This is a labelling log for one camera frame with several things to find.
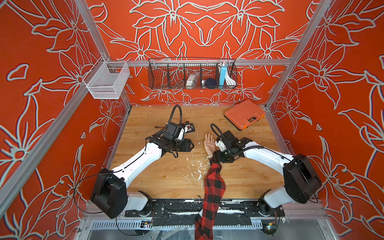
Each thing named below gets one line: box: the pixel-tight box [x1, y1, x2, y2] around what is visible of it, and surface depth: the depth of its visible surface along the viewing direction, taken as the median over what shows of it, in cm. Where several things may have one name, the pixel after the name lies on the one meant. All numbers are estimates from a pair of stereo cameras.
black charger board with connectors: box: [184, 121, 195, 133], surface depth 106 cm
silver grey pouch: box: [186, 71, 200, 87], surface depth 94 cm
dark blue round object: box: [205, 78, 217, 89], surface depth 97 cm
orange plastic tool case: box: [224, 99, 266, 131], surface depth 109 cm
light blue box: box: [219, 65, 227, 86], surface depth 90 cm
